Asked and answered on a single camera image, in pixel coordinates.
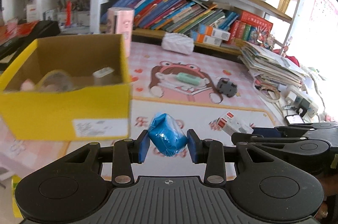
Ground red paper sheets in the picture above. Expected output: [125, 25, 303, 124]
[0, 21, 39, 44]

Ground white quilted pouch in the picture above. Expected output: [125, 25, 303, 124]
[161, 32, 194, 55]

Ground stack of papers and notebooks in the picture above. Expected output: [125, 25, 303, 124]
[239, 41, 307, 88]

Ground red dictionary box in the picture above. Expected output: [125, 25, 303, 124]
[239, 11, 273, 33]

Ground white red small box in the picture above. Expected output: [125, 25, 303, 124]
[217, 111, 253, 136]

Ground smartphone with lit screen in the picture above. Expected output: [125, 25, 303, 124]
[285, 114, 304, 124]

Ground row of leaning books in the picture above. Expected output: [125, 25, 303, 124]
[110, 0, 240, 34]

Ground orange white box upper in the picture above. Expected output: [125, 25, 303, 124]
[198, 24, 230, 41]

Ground clear tape roll in box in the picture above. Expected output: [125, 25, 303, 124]
[35, 70, 75, 92]

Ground white power strip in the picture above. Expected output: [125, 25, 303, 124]
[285, 86, 319, 118]

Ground mint green eraser case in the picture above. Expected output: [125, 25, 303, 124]
[176, 72, 201, 86]

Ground red white stick bottle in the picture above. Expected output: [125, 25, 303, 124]
[65, 0, 72, 28]

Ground pink cartoon tablecloth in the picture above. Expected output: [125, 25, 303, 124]
[1, 42, 283, 177]

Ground orange white box lower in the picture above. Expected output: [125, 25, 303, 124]
[190, 31, 222, 46]

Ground grey toy truck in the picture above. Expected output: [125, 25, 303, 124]
[217, 78, 237, 97]

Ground yellow cardboard box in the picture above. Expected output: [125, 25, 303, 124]
[1, 35, 132, 141]

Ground pink cylindrical container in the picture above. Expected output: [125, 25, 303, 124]
[106, 7, 135, 57]

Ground washi tape ring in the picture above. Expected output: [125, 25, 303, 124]
[257, 83, 282, 103]

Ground orange white box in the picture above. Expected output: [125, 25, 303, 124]
[190, 31, 222, 46]
[198, 24, 230, 41]

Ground blue packet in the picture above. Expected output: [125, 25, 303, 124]
[148, 112, 188, 157]

